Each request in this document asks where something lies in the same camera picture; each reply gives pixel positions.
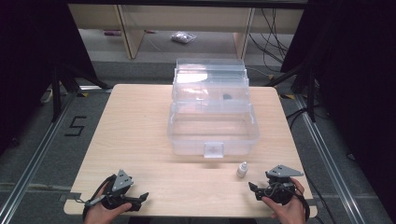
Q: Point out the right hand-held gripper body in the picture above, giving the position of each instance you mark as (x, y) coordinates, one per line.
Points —
(281, 182)

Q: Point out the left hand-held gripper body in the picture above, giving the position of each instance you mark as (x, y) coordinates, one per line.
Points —
(122, 182)

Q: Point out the small white dropper bottle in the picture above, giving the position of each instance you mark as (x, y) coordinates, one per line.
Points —
(241, 171)

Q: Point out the clear plastic storage box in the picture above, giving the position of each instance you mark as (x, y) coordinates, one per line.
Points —
(213, 124)

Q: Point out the person's right hand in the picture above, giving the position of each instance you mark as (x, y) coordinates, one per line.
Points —
(289, 211)

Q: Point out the person's left hand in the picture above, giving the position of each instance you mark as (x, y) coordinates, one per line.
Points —
(102, 213)

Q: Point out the black metal stand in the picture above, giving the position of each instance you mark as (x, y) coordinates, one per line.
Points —
(56, 93)
(311, 93)

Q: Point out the dark curtain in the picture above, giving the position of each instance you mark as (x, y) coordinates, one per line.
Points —
(28, 62)
(358, 77)

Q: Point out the pink item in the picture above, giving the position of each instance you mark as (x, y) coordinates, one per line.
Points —
(112, 32)

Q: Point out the clear plastic bag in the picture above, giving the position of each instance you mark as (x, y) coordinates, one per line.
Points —
(183, 37)

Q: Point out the white shelf unit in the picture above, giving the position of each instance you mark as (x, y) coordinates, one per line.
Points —
(186, 18)

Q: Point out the metal floor rail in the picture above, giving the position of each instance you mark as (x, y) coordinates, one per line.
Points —
(34, 155)
(330, 155)

